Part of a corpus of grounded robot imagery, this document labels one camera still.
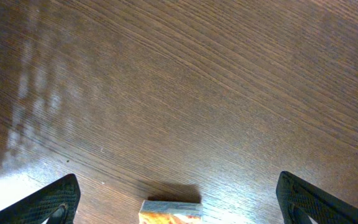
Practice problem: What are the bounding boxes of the small orange juice carton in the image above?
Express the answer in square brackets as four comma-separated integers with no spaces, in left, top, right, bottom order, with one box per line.
[139,200,203,224]

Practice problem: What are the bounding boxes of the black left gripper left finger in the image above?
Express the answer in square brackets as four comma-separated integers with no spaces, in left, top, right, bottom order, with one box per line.
[0,174,81,224]

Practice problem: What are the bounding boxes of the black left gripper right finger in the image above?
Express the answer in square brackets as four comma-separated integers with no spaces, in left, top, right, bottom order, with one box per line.
[276,171,358,223]

